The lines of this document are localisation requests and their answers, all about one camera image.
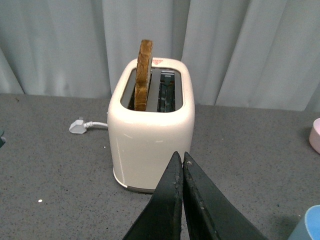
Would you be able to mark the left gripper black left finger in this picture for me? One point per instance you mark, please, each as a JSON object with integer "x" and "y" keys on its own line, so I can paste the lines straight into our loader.
{"x": 161, "y": 219}

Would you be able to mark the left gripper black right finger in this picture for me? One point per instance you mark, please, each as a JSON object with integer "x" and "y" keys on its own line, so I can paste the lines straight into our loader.
{"x": 209, "y": 214}

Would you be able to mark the cream white toaster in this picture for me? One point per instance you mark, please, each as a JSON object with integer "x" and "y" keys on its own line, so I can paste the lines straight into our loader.
{"x": 143, "y": 142}

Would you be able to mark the white power plug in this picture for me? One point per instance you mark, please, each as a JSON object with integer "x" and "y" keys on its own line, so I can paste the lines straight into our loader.
{"x": 78, "y": 127}

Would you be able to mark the pink plastic bowl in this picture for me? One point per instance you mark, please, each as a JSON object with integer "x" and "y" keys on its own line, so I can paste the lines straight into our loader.
{"x": 314, "y": 137}

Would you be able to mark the grey curtain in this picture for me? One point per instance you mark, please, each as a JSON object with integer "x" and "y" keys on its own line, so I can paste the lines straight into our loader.
{"x": 244, "y": 53}

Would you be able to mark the brown toast slice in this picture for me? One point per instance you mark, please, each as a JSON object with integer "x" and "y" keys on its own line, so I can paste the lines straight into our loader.
{"x": 143, "y": 75}

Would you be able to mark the green dish rack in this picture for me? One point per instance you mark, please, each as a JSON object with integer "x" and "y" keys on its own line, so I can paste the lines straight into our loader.
{"x": 2, "y": 139}

